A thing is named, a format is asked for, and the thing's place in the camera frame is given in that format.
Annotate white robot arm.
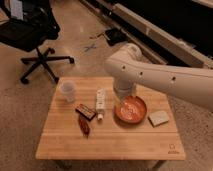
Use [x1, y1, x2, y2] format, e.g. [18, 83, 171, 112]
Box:
[105, 43, 213, 111]

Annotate dark rectangular box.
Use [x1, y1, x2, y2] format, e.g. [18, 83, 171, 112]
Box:
[75, 104, 96, 121]

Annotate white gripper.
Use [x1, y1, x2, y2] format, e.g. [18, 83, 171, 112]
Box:
[113, 79, 136, 99]

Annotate orange bowl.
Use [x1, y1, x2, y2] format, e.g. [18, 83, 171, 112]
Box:
[114, 96, 147, 124]

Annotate white tube with cap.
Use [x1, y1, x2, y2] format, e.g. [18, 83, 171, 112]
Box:
[96, 89, 106, 121]

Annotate beige sponge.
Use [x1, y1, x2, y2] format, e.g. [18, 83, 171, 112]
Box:
[148, 111, 169, 127]

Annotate black bag on floor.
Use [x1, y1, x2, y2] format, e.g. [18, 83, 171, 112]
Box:
[105, 28, 127, 46]

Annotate clear plastic cup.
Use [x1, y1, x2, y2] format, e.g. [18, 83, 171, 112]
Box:
[59, 81, 76, 102]

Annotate wooden table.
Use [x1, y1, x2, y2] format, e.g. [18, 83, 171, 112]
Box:
[36, 77, 186, 161]

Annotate black office chair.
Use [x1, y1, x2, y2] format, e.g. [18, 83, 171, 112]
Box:
[0, 0, 75, 84]

